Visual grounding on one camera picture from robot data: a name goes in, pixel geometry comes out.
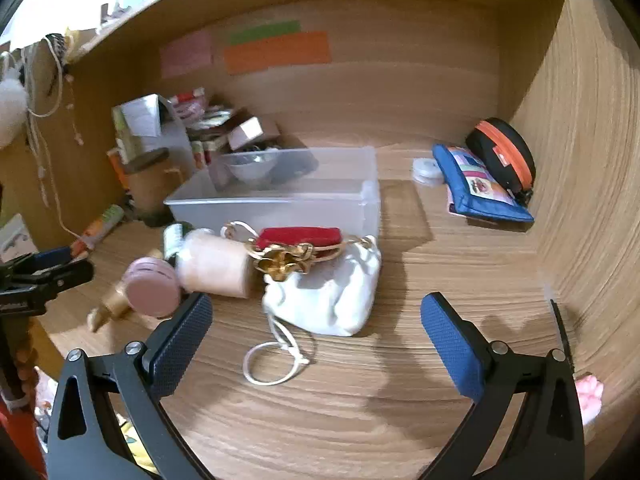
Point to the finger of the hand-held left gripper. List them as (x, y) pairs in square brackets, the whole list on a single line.
[(65, 275), (52, 257)]

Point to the yellow object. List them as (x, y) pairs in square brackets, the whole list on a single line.
[(137, 447)]

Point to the thin black stick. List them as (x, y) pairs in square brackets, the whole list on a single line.
[(561, 330)]

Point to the blue zip pouch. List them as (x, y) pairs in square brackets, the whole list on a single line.
[(480, 185)]

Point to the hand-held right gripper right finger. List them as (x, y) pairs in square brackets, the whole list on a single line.
[(450, 347)]

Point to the fluffy white ball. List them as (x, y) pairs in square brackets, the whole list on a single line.
[(9, 110)]

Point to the orange sticky note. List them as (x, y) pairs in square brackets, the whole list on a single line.
[(277, 52)]

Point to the clear glass bowl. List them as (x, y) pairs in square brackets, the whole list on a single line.
[(250, 165)]

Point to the pink sticky note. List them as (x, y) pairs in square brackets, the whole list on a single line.
[(186, 53)]

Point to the green glass bottle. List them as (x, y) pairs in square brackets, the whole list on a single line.
[(176, 240)]

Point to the black orange round case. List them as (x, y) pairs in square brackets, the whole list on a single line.
[(505, 147)]

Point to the green sticky note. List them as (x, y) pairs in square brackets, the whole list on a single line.
[(265, 33)]

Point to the cream cylindrical jar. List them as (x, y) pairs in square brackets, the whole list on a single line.
[(215, 265)]

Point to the pink round compact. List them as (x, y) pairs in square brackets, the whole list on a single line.
[(150, 290)]

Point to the person's left forearm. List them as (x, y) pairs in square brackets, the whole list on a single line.
[(17, 440)]

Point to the orange green tube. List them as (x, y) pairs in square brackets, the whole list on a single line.
[(97, 227)]

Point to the small gold bottle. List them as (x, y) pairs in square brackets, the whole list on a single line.
[(107, 310)]

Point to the pink soft object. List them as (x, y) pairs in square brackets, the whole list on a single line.
[(587, 400)]

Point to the white paper box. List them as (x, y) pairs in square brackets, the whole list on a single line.
[(140, 120)]

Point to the clear plastic container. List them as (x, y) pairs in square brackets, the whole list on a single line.
[(300, 190)]

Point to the person's left hand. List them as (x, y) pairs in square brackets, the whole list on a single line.
[(24, 360)]

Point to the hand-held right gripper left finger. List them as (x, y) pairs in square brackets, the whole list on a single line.
[(179, 347)]

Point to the red velvet pouch gold bow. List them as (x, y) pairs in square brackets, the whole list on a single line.
[(300, 237)]

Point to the brown cardboard cylinder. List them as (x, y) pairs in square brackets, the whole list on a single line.
[(147, 185)]

